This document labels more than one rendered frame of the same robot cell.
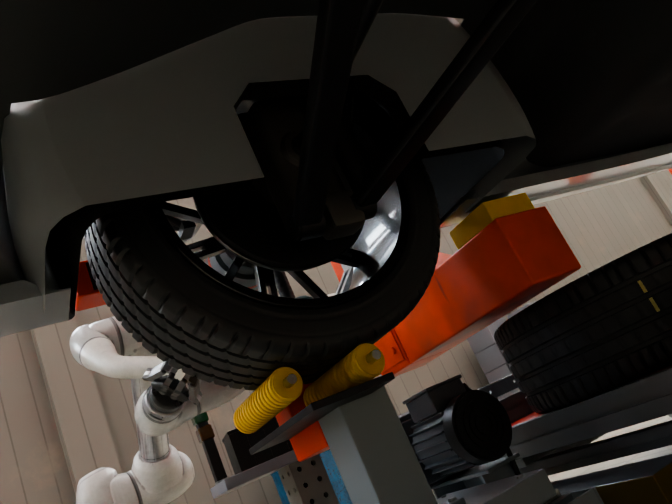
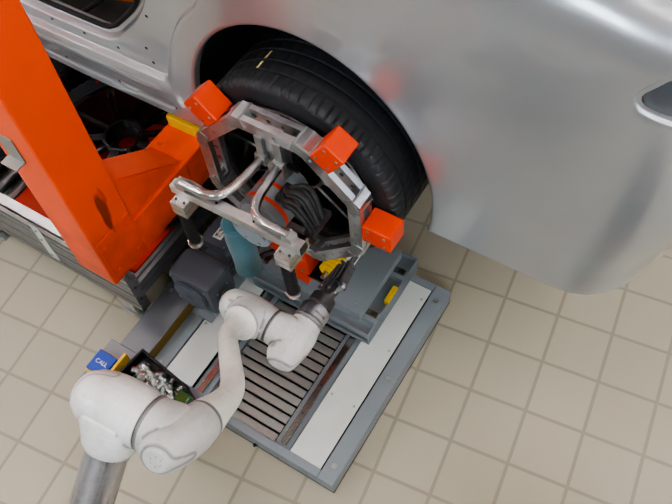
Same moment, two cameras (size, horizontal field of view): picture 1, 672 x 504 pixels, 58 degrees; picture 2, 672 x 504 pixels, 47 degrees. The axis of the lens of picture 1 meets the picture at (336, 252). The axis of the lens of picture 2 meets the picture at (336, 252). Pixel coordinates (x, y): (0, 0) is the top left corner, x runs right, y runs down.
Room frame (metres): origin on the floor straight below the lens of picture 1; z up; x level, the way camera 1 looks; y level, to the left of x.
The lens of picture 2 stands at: (1.58, 1.49, 2.58)
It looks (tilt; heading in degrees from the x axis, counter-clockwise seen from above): 57 degrees down; 251
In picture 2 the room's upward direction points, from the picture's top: 8 degrees counter-clockwise
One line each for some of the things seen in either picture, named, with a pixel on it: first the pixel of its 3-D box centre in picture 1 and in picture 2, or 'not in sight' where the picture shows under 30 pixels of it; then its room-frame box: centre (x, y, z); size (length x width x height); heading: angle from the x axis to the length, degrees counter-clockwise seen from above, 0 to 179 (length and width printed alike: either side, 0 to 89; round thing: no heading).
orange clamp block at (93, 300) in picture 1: (96, 283); (382, 230); (1.07, 0.44, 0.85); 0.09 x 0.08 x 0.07; 123
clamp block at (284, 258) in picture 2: not in sight; (291, 250); (1.33, 0.43, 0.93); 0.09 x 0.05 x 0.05; 33
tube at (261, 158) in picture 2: not in sight; (219, 163); (1.40, 0.16, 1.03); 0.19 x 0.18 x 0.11; 33
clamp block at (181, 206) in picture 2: not in sight; (188, 198); (1.51, 0.15, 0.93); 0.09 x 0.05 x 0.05; 33
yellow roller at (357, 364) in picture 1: (341, 380); not in sight; (1.10, 0.09, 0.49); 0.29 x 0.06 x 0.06; 33
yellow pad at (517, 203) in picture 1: (491, 221); (196, 113); (1.36, -0.35, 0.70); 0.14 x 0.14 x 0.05; 33
